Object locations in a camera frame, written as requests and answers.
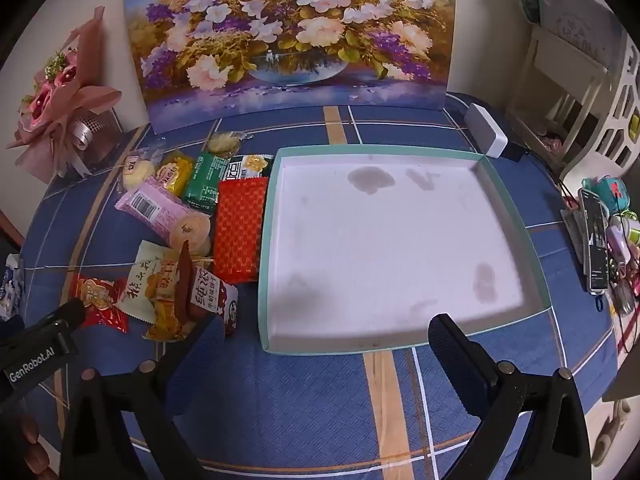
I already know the teal toy case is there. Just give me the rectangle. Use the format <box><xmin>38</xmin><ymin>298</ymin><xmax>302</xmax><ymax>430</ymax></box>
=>
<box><xmin>596</xmin><ymin>175</ymin><xmax>629</xmax><ymax>212</ymax></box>

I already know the pink packet with barcode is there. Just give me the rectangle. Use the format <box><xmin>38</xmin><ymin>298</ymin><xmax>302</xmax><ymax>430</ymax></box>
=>
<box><xmin>114</xmin><ymin>177</ymin><xmax>195</xmax><ymax>247</ymax></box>

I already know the green white cracker packet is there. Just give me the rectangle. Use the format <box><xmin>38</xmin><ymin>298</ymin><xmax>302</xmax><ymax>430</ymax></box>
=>
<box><xmin>226</xmin><ymin>154</ymin><xmax>274</xmax><ymax>182</ymax></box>

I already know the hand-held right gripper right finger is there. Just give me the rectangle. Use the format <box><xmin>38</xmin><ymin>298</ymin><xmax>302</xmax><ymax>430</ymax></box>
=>
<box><xmin>428</xmin><ymin>313</ymin><xmax>592</xmax><ymax>480</ymax></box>

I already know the white phone stand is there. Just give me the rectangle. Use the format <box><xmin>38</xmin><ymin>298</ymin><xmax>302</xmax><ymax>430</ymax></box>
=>
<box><xmin>560</xmin><ymin>207</ymin><xmax>587</xmax><ymax>263</ymax></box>

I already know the shallow teal cardboard box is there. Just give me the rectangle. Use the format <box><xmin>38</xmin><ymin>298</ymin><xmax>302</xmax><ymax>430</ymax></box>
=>
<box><xmin>257</xmin><ymin>145</ymin><xmax>551</xmax><ymax>357</ymax></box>

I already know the clear packet round pastry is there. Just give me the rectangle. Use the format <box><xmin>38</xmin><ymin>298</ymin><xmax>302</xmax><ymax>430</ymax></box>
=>
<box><xmin>206</xmin><ymin>131</ymin><xmax>247</xmax><ymax>157</ymax></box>

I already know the pink white small case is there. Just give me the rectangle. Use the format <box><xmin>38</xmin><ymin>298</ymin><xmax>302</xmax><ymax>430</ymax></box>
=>
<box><xmin>605</xmin><ymin>224</ymin><xmax>632</xmax><ymax>267</ymax></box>

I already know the red gold-patterned snack packet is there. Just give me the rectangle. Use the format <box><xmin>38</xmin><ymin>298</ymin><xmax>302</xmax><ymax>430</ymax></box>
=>
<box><xmin>214</xmin><ymin>178</ymin><xmax>268</xmax><ymax>284</ymax></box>

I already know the dark green snack packet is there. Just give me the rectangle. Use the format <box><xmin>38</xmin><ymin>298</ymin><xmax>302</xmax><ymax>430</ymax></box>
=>
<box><xmin>184</xmin><ymin>154</ymin><xmax>228</xmax><ymax>212</ymax></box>

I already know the orange yellow cracker packet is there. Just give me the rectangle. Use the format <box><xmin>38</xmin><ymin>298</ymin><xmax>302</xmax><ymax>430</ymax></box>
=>
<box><xmin>144</xmin><ymin>259</ymin><xmax>201</xmax><ymax>342</ymax></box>

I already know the yellow packet with red label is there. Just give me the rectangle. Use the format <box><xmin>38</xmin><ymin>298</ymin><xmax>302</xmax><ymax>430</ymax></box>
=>
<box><xmin>156</xmin><ymin>151</ymin><xmax>195</xmax><ymax>195</ymax></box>

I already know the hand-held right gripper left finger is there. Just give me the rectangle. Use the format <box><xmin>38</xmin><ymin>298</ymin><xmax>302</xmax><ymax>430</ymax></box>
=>
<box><xmin>60</xmin><ymin>310</ymin><xmax>217</xmax><ymax>480</ymax></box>

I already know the beige slipper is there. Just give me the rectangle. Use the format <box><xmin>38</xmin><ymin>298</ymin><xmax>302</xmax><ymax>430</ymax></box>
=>
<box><xmin>591</xmin><ymin>400</ymin><xmax>632</xmax><ymax>467</ymax></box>

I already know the red and white snack packet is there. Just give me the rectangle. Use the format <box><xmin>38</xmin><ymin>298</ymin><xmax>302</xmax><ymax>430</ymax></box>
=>
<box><xmin>186</xmin><ymin>272</ymin><xmax>239</xmax><ymax>337</ymax></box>

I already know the clear packet pale yellow cake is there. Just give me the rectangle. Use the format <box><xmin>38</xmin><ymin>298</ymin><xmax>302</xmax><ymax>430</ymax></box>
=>
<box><xmin>121</xmin><ymin>151</ymin><xmax>157</xmax><ymax>192</ymax></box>

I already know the flower painting poster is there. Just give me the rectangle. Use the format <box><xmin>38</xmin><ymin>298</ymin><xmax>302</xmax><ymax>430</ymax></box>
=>
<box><xmin>122</xmin><ymin>0</ymin><xmax>457</xmax><ymax>135</ymax></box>

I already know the red packet with gold figure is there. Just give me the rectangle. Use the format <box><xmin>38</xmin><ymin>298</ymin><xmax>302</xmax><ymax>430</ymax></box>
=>
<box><xmin>69</xmin><ymin>276</ymin><xmax>130</xmax><ymax>334</ymax></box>

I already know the white power strip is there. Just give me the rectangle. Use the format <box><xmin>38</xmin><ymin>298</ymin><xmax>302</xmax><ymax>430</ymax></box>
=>
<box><xmin>464</xmin><ymin>103</ymin><xmax>509</xmax><ymax>159</ymax></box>

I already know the blue plaid tablecloth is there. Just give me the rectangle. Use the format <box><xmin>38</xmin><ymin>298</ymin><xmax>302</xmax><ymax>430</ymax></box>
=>
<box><xmin>20</xmin><ymin>92</ymin><xmax>619</xmax><ymax>480</ymax></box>

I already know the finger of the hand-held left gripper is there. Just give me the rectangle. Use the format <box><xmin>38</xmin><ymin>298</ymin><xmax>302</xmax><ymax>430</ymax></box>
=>
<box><xmin>30</xmin><ymin>299</ymin><xmax>86</xmax><ymax>335</ymax></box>

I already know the white wooden chair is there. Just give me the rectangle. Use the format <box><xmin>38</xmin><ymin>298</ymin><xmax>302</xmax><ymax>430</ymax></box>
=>
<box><xmin>504</xmin><ymin>0</ymin><xmax>640</xmax><ymax>181</ymax></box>

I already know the black smartphone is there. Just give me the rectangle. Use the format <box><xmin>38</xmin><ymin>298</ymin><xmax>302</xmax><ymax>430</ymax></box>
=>
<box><xmin>578</xmin><ymin>187</ymin><xmax>612</xmax><ymax>295</ymax></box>

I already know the person's left hand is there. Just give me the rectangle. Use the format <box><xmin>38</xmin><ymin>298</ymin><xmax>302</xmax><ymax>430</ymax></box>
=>
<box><xmin>10</xmin><ymin>416</ymin><xmax>58</xmax><ymax>480</ymax></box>

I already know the pink wrapped flower bouquet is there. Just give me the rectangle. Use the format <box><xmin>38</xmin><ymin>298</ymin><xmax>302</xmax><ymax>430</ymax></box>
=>
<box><xmin>6</xmin><ymin>6</ymin><xmax>123</xmax><ymax>178</ymax></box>

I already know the blue white tissue packet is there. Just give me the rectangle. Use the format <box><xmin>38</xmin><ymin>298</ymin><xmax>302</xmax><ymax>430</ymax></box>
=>
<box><xmin>0</xmin><ymin>254</ymin><xmax>24</xmax><ymax>319</ymax></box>

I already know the pink item under chair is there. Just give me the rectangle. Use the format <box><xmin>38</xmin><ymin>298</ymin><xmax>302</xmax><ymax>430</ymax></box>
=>
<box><xmin>536</xmin><ymin>131</ymin><xmax>564</xmax><ymax>154</ymax></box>

